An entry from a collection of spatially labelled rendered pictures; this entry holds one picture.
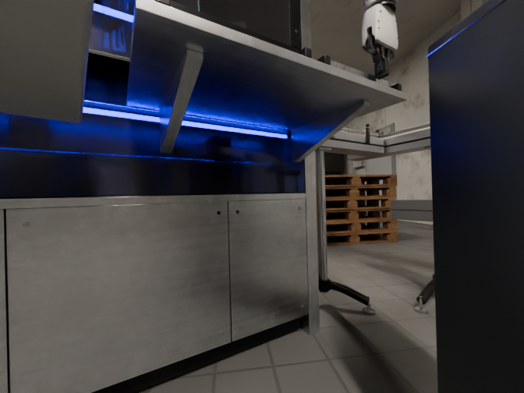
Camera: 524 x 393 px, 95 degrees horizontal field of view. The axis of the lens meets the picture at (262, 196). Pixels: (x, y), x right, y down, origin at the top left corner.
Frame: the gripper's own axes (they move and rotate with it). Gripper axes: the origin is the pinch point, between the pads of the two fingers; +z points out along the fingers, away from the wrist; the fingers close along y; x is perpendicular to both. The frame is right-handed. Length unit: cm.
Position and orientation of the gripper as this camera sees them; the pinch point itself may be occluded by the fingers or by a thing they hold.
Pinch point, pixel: (381, 69)
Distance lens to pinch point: 80.1
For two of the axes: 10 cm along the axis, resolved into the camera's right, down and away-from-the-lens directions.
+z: 0.3, 10.0, 0.0
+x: 5.2, -0.2, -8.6
